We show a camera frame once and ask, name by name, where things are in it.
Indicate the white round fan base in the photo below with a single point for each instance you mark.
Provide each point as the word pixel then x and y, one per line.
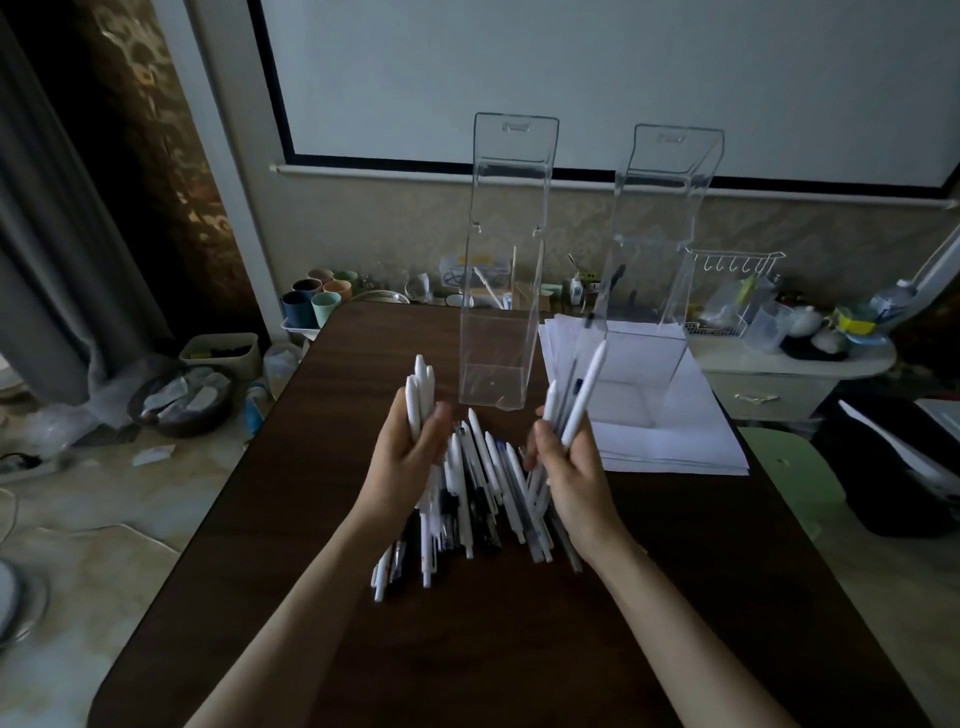
pixel 15 607

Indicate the person's left forearm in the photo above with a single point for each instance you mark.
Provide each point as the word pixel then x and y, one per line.
pixel 292 637

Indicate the ceramic bowl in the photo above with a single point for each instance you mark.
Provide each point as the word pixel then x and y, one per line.
pixel 382 296

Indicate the dark enamel mug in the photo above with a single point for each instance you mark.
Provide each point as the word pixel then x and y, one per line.
pixel 457 300

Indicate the white projector screen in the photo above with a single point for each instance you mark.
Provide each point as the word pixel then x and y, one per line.
pixel 600 75

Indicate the blue bottle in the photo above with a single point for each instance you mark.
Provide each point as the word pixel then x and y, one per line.
pixel 256 405

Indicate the clear plastic measuring jug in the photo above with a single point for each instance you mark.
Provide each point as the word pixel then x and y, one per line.
pixel 767 330

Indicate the brown cardboard box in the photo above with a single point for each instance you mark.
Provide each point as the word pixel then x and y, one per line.
pixel 529 296

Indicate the small white bottle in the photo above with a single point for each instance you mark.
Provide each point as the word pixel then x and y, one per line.
pixel 574 291

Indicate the beige plastic bin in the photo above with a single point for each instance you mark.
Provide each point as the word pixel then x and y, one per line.
pixel 247 367

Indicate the black round tray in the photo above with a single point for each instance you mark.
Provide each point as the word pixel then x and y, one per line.
pixel 810 351

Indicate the white teapot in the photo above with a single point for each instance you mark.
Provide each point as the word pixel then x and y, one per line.
pixel 806 322

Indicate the white paper scrap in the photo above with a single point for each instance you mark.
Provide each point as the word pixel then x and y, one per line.
pixel 154 456

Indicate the yellow green container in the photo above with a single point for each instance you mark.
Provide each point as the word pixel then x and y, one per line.
pixel 855 322

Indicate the black bag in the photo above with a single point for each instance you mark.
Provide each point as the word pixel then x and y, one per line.
pixel 877 480

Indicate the stack of white paper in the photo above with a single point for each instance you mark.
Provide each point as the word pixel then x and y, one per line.
pixel 697 435

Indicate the translucent pen with blue cap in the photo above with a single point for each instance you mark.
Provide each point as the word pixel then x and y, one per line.
pixel 570 405

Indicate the person's right forearm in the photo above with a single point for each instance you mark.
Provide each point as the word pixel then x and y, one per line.
pixel 690 652

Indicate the person's right hand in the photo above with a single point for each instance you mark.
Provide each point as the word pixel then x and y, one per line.
pixel 581 495

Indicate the clear water jug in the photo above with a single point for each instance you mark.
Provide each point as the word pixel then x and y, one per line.
pixel 281 367

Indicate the white extension socket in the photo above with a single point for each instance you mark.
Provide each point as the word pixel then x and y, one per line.
pixel 34 465

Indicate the group of colourful cups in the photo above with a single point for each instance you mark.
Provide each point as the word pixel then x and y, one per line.
pixel 326 307

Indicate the black router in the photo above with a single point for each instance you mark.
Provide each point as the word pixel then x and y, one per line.
pixel 637 300

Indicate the person's left hand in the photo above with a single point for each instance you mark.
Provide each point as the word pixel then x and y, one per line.
pixel 401 472

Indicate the pile of pens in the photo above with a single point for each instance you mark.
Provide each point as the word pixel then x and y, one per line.
pixel 487 480

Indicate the grey curtain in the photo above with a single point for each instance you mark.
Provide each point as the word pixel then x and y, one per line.
pixel 67 225

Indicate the clear plastic bottle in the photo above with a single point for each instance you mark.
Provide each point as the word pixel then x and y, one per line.
pixel 892 301

